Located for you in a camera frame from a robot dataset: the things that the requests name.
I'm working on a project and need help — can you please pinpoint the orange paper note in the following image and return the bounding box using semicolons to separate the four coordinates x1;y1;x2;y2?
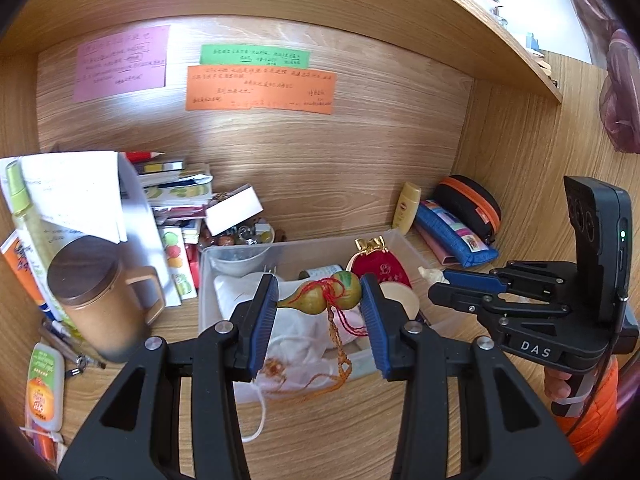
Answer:
184;65;337;116

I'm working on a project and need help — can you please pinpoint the blue pencil pouch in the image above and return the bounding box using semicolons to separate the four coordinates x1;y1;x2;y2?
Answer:
415;200;500;268

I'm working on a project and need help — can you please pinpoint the green paper note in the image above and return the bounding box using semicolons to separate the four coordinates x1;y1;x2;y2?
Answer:
199;44;311;68

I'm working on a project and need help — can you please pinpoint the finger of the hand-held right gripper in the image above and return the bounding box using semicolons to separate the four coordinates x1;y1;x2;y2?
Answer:
428;282;571;321
442;260;576;301

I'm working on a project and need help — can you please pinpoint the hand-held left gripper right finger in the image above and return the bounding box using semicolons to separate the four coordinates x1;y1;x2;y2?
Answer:
360;273;583;480

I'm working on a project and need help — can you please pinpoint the orange sunscreen tube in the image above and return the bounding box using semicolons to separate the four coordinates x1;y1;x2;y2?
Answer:
0;234;56;311

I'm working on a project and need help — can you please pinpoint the purple mesh bag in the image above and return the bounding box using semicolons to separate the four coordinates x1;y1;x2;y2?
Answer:
540;0;640;153

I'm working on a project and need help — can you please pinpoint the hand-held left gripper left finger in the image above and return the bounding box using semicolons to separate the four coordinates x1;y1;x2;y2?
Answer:
57;274;280;480

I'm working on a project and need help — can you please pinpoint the stack of books and packets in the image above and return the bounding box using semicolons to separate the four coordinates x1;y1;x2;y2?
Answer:
127;157;216;226

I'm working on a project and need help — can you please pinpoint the small dark bottle white label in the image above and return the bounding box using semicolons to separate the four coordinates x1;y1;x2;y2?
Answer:
299;264;346;281

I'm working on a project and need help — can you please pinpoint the small white cardboard box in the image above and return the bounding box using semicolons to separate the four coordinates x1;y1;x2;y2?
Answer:
205;185;264;236

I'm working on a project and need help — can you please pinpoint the gourd charm with red tassel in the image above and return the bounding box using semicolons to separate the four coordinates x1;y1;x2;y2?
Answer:
257;270;370;402

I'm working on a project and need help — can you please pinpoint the pink paper note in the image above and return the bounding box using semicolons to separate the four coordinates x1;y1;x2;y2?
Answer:
73;25;171;102

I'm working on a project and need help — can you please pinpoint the white drawstring pouch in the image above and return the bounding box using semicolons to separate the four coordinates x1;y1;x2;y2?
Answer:
214;272;371;443

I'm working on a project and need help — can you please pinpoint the white tube orange green label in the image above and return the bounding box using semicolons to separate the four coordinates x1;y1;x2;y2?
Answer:
25;342;66;432

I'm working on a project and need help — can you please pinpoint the black round case orange zipper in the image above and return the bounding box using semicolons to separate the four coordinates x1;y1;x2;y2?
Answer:
432;175;502;246

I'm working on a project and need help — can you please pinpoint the person's right hand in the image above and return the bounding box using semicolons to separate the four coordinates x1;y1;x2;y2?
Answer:
542;367;573;403

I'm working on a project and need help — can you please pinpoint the bundle of pens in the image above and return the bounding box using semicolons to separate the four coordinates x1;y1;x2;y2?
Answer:
40;317;106;378

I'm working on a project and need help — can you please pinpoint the white bowl of beads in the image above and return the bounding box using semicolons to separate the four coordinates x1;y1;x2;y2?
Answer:
200;217;276;247

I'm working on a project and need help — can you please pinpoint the person's right forearm orange sleeve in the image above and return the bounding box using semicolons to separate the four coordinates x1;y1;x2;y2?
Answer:
552;360;621;471

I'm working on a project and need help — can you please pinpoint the orange lip balm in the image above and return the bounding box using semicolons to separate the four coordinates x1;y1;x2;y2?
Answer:
27;427;58;463

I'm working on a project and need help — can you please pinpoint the fruit sticker sheet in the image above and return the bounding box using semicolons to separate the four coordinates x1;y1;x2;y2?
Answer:
159;225;195;301

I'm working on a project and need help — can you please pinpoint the cream round jar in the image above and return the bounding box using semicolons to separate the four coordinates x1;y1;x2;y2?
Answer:
377;282;421;326

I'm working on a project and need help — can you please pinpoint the wooden desktop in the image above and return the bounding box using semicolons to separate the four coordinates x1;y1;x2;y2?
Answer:
20;220;576;480

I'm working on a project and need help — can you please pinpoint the pink flat pouch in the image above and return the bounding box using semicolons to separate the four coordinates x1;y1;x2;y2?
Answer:
412;222;463;266

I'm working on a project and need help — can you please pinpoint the white folded paper sheet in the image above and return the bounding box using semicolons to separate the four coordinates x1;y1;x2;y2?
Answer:
0;150;183;307

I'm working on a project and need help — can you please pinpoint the red embroidered pouch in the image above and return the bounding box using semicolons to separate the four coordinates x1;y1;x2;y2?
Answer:
347;237;413;288

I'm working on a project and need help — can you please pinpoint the clear plastic storage box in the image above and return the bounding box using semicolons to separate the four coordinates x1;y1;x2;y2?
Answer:
197;227;433;405

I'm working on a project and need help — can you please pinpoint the small cream yellow bottle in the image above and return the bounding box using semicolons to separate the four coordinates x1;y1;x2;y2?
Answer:
391;181;422;233

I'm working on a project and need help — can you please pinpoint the glass bottle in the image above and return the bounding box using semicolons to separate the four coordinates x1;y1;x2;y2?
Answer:
472;0;506;26

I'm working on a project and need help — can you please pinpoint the brown ceramic mug with lid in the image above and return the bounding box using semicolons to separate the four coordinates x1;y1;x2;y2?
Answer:
47;235;167;363

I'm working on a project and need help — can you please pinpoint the green spray bottle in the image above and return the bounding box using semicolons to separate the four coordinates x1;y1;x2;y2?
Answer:
4;160;71;321

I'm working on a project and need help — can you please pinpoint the wooden shelf board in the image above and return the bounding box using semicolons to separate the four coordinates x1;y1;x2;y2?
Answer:
0;0;563;106

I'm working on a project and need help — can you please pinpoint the red packet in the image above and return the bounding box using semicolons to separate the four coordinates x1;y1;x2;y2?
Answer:
182;230;201;291

